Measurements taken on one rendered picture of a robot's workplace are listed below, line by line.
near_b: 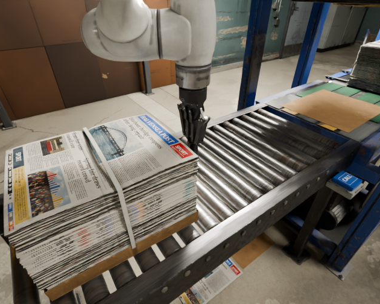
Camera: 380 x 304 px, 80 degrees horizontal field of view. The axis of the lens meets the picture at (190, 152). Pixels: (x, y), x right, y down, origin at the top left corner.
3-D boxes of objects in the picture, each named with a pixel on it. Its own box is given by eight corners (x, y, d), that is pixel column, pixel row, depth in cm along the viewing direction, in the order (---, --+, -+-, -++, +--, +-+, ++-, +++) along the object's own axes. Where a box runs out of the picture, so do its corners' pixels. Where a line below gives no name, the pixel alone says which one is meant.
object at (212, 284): (191, 316, 114) (191, 316, 113) (163, 270, 133) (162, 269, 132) (242, 273, 131) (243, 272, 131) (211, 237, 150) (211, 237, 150)
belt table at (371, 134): (364, 167, 100) (375, 149, 94) (253, 114, 143) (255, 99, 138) (418, 123, 133) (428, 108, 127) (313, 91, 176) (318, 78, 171)
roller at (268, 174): (280, 195, 80) (283, 184, 77) (199, 137, 111) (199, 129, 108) (289, 189, 82) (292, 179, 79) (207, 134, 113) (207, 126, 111)
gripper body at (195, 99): (172, 83, 60) (173, 115, 65) (190, 93, 54) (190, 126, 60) (195, 78, 64) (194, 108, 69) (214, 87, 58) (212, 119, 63)
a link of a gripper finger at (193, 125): (199, 104, 63) (202, 106, 62) (199, 139, 69) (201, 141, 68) (187, 108, 61) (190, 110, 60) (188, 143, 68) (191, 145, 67)
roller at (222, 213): (225, 232, 68) (227, 221, 65) (152, 156, 99) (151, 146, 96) (237, 224, 70) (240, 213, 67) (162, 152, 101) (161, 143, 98)
